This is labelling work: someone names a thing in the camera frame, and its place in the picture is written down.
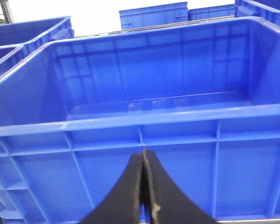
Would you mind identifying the blue crate far right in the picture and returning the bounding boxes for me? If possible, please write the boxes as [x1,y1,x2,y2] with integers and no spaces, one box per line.
[234,0,280,26]

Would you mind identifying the blue crate upper left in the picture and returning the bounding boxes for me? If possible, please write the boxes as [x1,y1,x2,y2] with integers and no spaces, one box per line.
[0,16,74,76]

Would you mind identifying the blue crate background centre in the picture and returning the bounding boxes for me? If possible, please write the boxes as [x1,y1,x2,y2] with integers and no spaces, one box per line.
[119,2,188,30]

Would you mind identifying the blue crate background right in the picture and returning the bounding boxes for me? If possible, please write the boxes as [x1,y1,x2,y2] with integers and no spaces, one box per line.
[188,4,235,21]

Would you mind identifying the blue crate background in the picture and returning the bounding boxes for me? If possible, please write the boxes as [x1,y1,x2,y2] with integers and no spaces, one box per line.
[119,2,188,30]
[188,4,235,21]

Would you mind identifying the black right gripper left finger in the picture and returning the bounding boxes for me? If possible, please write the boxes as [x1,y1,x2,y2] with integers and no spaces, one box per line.
[80,153,143,224]

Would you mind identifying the blue crate upper right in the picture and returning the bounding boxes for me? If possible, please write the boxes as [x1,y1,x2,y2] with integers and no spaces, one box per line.
[0,17,280,224]

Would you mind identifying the blue crate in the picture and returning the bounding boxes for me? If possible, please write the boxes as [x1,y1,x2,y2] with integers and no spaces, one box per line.
[0,17,280,224]
[0,16,74,76]
[234,0,280,26]

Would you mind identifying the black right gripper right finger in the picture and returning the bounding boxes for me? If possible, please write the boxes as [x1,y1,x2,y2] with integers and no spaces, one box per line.
[142,149,218,224]

